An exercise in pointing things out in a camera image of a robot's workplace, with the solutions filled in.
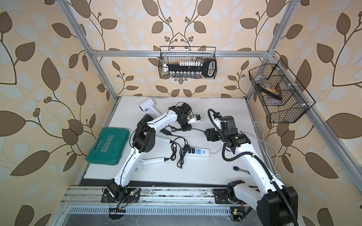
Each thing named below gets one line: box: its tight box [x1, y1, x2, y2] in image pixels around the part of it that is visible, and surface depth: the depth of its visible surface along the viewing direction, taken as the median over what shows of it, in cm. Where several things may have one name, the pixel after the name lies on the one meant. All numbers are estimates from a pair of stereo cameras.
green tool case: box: [85, 127, 130, 166], surface depth 90 cm
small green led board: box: [129, 187, 140, 197], surface depth 75 cm
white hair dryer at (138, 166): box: [134, 157, 171, 171], surface depth 86 cm
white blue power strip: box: [185, 147, 211, 158], surface depth 89 cm
